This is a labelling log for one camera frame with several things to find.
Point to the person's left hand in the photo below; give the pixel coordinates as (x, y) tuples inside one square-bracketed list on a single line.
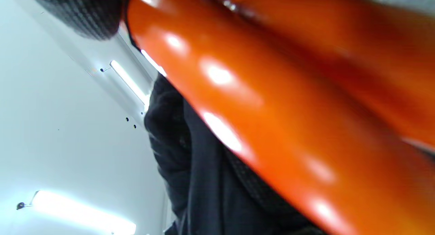
[(78, 10)]

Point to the person's right hand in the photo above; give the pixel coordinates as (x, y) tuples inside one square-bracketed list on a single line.
[(204, 180)]

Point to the ceiling light strip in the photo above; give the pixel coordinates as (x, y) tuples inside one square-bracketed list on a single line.
[(127, 80), (81, 213)]

